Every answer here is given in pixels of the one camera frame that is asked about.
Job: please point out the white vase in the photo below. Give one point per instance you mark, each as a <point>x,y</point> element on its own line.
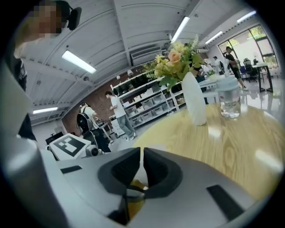
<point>193,102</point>

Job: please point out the clear cotton swab container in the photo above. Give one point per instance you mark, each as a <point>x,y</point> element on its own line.
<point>230,103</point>

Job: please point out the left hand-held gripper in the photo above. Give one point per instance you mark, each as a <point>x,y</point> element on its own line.
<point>69,145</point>

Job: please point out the long ceiling light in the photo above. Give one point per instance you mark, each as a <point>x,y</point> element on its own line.
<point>180,29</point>
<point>246,16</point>
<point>213,37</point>
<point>79,61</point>
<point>45,110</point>

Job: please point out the black mesh office chair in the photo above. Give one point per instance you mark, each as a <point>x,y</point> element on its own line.
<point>248,67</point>

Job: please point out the white shelf unit with bins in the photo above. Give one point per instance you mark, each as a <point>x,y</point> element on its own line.
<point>149,104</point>

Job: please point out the person's dark clothed torso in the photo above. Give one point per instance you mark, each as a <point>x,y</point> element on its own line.
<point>22,73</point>

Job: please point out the yellow and orange flower bouquet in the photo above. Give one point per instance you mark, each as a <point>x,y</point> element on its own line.
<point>176,62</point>

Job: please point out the ceiling air conditioner unit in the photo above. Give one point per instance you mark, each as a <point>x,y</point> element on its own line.
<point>144,55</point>

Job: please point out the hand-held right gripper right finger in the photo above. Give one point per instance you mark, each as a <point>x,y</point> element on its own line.
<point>160,173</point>

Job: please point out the black head-worn camera mount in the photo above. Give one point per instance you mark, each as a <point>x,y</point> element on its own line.
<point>74,17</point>

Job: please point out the pale blue container lid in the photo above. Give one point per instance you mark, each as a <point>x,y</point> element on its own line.
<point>227,83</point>

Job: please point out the large window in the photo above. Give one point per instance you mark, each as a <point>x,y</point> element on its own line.
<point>251,46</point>

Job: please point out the white table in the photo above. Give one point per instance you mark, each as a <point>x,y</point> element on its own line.
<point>208,84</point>

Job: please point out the person's head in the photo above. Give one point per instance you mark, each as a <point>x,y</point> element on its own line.
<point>45,21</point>

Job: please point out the tall black-legged table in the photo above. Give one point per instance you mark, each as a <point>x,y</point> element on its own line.
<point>266,73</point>

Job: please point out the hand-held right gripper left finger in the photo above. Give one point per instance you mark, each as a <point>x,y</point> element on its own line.
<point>124,169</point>

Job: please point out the black monitor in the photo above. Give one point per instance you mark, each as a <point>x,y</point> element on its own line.
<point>54,138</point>

